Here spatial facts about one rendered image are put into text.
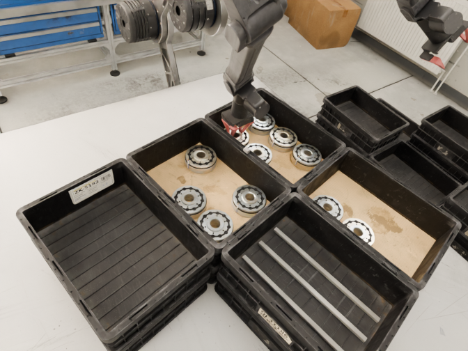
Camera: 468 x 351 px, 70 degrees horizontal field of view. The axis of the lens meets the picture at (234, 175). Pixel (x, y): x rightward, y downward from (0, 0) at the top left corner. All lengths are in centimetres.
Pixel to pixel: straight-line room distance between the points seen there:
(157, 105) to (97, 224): 71
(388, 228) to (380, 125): 109
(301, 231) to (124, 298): 52
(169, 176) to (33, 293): 49
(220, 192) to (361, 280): 47
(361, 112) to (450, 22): 114
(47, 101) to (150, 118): 145
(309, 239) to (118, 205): 57
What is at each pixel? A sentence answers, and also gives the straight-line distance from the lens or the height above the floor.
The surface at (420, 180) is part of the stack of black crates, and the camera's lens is 213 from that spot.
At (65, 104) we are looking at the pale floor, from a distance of 276.
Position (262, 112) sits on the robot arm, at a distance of 102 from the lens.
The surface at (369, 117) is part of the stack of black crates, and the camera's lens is 218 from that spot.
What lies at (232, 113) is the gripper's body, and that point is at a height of 97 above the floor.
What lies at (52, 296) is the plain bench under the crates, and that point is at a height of 70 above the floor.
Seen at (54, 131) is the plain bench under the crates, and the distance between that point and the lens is 148.
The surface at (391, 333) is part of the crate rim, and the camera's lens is 88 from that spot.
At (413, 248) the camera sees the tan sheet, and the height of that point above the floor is 83.
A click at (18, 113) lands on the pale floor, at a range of 277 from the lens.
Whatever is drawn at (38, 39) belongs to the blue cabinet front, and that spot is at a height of 38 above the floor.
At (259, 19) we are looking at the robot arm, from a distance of 63.
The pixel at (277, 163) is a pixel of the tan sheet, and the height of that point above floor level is 83.
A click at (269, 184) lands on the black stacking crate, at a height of 89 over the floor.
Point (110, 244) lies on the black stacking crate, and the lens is 96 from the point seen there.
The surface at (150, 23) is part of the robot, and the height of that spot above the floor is 91.
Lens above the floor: 165
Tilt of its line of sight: 49 degrees down
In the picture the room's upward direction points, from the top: 12 degrees clockwise
